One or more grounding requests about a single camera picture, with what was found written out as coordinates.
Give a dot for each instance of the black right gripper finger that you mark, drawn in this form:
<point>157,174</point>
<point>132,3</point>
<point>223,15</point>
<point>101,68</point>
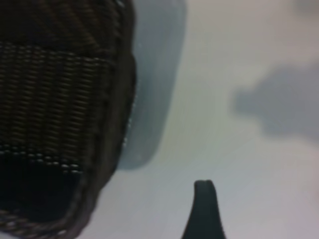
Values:
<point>205,214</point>

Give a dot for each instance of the dark brown wicker basket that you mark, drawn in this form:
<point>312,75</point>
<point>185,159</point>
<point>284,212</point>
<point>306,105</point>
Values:
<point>54,99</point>

